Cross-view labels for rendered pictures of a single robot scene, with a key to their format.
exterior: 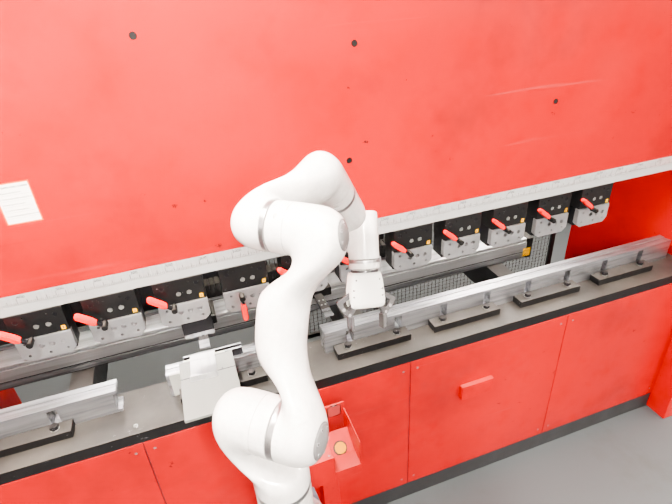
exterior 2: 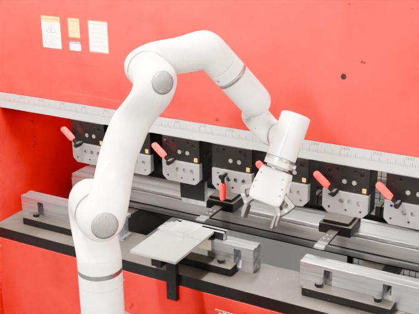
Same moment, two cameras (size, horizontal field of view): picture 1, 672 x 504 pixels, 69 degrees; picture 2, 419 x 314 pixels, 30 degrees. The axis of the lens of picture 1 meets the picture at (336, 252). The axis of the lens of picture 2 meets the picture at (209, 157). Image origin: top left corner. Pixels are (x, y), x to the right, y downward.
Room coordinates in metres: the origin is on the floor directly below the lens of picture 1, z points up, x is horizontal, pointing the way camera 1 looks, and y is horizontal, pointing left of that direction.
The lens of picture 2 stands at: (-0.42, -1.43, 2.20)
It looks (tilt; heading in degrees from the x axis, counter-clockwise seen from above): 20 degrees down; 47
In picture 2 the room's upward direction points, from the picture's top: 1 degrees counter-clockwise
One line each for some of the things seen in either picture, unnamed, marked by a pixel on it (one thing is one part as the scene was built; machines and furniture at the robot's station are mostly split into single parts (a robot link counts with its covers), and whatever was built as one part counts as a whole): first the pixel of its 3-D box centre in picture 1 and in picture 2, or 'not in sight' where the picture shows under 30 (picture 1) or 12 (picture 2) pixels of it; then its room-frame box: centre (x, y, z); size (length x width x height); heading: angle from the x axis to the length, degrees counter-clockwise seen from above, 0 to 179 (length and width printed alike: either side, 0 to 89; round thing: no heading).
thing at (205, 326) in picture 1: (197, 324); (193, 191); (1.30, 0.48, 1.13); 0.10 x 0.02 x 0.10; 107
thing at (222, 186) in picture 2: (243, 306); (223, 186); (1.29, 0.31, 1.20); 0.04 x 0.02 x 0.10; 17
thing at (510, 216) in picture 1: (502, 221); not in sight; (1.65, -0.64, 1.26); 0.15 x 0.09 x 0.17; 107
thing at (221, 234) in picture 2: (213, 354); (201, 229); (1.31, 0.45, 0.98); 0.20 x 0.03 x 0.03; 107
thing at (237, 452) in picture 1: (262, 442); (95, 225); (0.67, 0.18, 1.30); 0.19 x 0.12 x 0.24; 66
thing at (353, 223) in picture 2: (318, 295); (332, 230); (1.60, 0.08, 1.01); 0.26 x 0.12 x 0.05; 17
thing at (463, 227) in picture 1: (456, 231); not in sight; (1.59, -0.45, 1.26); 0.15 x 0.09 x 0.17; 107
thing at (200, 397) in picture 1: (210, 383); (173, 242); (1.16, 0.43, 1.00); 0.26 x 0.18 x 0.01; 17
